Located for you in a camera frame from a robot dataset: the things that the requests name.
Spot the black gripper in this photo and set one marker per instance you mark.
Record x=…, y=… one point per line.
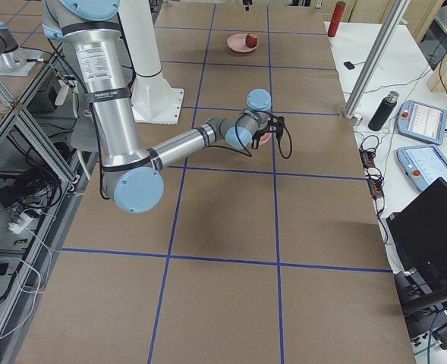
x=261, y=134

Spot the red yellow apple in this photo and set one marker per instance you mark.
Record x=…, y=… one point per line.
x=251, y=40

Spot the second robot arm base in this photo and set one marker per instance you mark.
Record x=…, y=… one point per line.
x=14, y=60

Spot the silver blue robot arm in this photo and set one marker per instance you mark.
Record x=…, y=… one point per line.
x=115, y=46

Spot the pink bowl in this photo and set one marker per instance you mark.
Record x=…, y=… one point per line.
x=265, y=138

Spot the pink plate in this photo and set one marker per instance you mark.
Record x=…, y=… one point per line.
x=236, y=43

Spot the small black puck device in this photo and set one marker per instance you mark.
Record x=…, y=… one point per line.
x=349, y=65

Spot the black orange usb hub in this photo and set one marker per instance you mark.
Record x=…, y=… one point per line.
x=373, y=175

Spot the black bottle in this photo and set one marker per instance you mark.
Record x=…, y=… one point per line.
x=383, y=111

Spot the red bottle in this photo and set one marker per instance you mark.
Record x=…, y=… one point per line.
x=337, y=14

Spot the upper blue teach pendant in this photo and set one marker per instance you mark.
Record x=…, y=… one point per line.
x=422, y=122

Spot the blue teach pendant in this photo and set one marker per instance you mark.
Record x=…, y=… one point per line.
x=422, y=164
x=422, y=122

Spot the lower blue teach pendant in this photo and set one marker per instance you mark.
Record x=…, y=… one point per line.
x=422, y=164

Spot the black laptop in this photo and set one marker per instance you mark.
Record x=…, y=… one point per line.
x=419, y=232

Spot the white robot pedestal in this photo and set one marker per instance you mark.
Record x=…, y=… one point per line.
x=153, y=99

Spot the aluminium frame post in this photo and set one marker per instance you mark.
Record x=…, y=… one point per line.
x=377, y=50

